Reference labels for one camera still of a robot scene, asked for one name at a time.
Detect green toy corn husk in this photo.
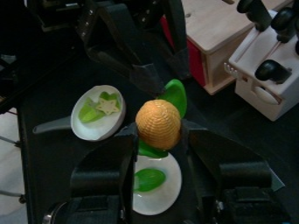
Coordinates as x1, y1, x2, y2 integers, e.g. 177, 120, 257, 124
137, 78, 188, 160

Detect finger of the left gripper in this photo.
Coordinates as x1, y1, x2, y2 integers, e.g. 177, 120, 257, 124
82, 3, 166, 95
164, 0, 192, 80

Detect grey cable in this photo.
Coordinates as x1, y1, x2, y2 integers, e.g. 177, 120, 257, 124
0, 190, 26, 204
0, 135, 21, 147

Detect yellow toy corn cob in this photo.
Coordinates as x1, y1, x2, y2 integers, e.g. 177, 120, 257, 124
134, 99, 182, 151

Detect white plate with green food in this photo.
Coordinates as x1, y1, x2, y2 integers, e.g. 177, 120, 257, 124
32, 84, 126, 143

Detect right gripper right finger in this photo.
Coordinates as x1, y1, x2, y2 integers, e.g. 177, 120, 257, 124
180, 119, 291, 224

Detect white round toy plate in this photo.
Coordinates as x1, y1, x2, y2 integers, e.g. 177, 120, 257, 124
132, 151, 182, 217

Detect white toy knife block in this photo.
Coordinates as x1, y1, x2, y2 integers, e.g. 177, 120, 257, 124
222, 10, 299, 122

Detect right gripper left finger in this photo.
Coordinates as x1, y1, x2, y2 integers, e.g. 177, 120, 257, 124
44, 123, 138, 224

